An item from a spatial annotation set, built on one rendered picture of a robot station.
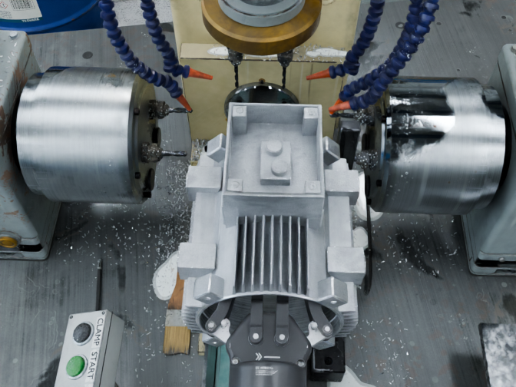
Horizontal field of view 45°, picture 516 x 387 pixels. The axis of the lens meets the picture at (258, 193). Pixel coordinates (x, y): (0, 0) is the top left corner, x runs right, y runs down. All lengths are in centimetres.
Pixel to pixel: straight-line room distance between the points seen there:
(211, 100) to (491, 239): 59
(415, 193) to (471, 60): 69
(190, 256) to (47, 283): 71
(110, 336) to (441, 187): 58
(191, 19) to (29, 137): 38
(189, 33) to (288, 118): 61
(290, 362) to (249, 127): 26
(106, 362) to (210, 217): 35
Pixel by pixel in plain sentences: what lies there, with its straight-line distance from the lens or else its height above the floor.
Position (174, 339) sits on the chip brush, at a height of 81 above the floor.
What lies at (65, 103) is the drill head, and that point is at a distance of 110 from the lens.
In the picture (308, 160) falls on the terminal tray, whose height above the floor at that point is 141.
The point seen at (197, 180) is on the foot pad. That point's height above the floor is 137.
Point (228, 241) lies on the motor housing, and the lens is 65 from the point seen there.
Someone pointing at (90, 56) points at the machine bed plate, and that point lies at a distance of 169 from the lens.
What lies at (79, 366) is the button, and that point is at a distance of 95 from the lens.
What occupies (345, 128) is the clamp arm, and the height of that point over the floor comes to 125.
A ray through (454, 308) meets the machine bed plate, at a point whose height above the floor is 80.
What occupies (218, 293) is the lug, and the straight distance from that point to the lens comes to 62.
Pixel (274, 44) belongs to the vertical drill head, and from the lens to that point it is 91.
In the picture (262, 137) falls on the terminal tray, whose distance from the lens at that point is 69.
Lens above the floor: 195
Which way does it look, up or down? 57 degrees down
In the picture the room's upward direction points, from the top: straight up
